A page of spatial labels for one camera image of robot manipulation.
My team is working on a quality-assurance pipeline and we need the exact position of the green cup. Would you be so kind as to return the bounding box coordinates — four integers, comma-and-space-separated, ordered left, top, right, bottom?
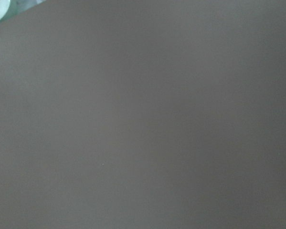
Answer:
0, 0, 17, 22

